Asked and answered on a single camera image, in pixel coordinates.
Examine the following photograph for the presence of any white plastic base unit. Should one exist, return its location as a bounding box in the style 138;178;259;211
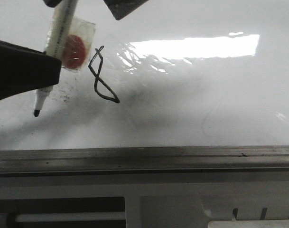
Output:
0;170;289;228

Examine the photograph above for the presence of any white black whiteboard marker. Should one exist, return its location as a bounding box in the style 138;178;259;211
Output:
33;0;78;117

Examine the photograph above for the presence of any grey aluminium whiteboard frame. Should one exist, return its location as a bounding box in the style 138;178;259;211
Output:
0;145;289;175

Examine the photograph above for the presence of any white whiteboard surface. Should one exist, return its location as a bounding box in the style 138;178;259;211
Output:
0;0;289;150

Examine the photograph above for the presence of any red round magnet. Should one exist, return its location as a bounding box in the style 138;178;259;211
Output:
62;34;86;70

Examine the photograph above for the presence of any clear adhesive tape piece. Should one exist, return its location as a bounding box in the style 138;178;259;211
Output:
44;10;96;72

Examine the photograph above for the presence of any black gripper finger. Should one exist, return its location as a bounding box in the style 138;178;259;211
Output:
43;0;147;20
0;40;62;100

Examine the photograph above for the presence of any black drawn number eight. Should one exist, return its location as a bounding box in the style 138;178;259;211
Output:
88;45;120;104

